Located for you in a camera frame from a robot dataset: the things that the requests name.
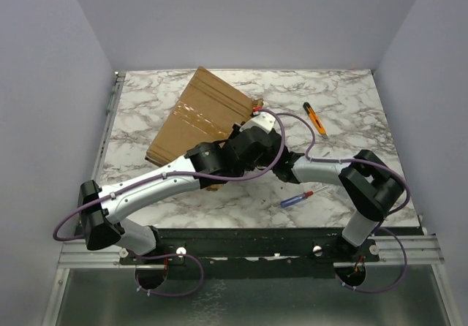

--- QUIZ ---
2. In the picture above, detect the brown cardboard express box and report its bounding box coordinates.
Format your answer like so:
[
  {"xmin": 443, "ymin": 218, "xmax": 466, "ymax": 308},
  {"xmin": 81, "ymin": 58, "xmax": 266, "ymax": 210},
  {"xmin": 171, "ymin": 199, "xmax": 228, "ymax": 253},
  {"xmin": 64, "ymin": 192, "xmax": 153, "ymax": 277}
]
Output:
[{"xmin": 145, "ymin": 67, "xmax": 263, "ymax": 167}]

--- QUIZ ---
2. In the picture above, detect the orange black utility knife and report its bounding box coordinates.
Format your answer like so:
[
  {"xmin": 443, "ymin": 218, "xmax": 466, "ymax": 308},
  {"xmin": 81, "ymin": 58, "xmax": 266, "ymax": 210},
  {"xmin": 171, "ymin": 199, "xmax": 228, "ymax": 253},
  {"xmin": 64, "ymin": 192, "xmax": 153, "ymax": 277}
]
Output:
[{"xmin": 303, "ymin": 102, "xmax": 328, "ymax": 140}]

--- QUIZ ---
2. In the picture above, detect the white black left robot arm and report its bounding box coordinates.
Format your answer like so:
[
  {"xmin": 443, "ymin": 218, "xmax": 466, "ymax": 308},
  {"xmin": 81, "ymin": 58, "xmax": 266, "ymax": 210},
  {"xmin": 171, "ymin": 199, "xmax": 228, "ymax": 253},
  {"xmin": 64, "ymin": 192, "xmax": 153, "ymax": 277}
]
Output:
[{"xmin": 78, "ymin": 126, "xmax": 284, "ymax": 264}]

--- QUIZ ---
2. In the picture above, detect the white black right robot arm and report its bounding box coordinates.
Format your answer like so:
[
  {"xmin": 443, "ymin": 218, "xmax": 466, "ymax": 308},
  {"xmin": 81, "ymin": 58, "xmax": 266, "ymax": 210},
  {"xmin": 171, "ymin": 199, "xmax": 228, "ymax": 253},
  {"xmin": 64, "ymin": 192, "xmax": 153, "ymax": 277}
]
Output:
[{"xmin": 273, "ymin": 150, "xmax": 407, "ymax": 261}]

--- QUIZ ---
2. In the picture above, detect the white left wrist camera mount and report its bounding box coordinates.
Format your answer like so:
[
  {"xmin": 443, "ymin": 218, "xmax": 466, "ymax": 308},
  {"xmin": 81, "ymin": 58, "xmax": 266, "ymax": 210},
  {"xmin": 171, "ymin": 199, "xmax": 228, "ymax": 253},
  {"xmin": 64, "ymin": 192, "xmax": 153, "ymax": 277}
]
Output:
[{"xmin": 244, "ymin": 107, "xmax": 276, "ymax": 133}]

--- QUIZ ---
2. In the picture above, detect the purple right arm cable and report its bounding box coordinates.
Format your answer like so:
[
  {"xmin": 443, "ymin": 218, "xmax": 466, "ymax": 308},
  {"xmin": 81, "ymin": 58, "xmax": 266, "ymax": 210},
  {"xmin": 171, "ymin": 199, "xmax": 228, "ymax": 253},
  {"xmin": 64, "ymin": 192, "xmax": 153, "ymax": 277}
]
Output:
[{"xmin": 255, "ymin": 108, "xmax": 412, "ymax": 294}]

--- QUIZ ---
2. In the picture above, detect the blue red handled screwdriver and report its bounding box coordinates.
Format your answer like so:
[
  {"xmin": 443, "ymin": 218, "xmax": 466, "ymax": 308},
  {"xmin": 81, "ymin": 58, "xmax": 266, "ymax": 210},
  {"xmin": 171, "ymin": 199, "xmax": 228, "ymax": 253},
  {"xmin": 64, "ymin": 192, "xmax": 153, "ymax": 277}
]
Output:
[{"xmin": 279, "ymin": 186, "xmax": 328, "ymax": 208}]

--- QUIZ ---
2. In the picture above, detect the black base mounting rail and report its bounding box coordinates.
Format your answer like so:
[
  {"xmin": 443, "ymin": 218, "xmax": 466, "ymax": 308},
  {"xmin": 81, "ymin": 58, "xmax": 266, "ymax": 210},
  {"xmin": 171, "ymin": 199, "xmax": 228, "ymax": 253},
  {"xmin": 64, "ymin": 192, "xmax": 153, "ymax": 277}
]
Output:
[{"xmin": 120, "ymin": 228, "xmax": 380, "ymax": 279}]

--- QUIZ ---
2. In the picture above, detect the aluminium side rail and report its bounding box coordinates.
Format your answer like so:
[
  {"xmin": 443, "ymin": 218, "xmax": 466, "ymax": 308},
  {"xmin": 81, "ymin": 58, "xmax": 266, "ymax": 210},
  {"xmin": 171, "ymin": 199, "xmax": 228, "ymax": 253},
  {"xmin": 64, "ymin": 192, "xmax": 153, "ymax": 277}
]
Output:
[{"xmin": 91, "ymin": 72, "xmax": 127, "ymax": 185}]

